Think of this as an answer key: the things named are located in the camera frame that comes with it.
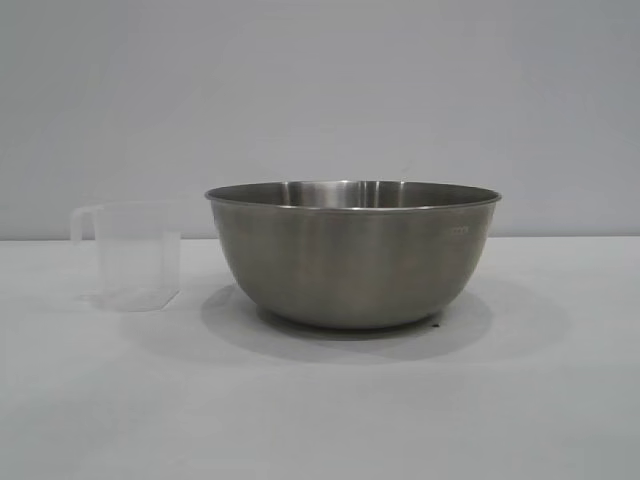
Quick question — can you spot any stainless steel bowl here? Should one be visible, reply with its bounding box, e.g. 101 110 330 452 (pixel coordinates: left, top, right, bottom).
203 178 503 331

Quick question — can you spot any translucent plastic measuring cup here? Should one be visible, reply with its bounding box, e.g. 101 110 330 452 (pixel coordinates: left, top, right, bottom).
69 200 181 313

